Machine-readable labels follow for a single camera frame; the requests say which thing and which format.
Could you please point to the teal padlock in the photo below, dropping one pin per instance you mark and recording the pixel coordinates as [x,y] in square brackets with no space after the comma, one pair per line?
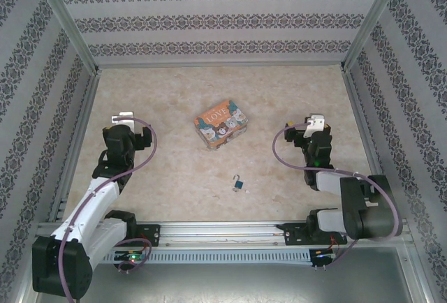
[239,185]

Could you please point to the circuit board with green light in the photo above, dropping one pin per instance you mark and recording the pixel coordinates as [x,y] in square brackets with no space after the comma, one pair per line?
[132,257]

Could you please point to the aluminium side rail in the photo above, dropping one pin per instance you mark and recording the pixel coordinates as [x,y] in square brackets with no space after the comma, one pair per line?
[78,135]
[366,125]

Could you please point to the circuit board with yellow light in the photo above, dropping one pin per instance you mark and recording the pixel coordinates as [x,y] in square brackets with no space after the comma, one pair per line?
[321,252]

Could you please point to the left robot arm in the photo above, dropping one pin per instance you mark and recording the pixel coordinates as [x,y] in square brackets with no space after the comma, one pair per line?
[87,212]

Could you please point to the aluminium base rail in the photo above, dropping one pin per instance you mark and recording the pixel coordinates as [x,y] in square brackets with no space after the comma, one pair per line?
[216,233]

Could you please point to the orange LOVE tin box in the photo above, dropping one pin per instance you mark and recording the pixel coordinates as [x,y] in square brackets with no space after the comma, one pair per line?
[220,125]

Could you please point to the aluminium frame crossbar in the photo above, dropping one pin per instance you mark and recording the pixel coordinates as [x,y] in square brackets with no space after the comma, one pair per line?
[220,65]

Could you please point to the aluminium frame post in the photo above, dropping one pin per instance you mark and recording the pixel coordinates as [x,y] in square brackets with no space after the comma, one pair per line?
[63,16]
[373,20]

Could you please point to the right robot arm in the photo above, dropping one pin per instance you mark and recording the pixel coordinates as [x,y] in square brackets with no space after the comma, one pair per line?
[352,205]

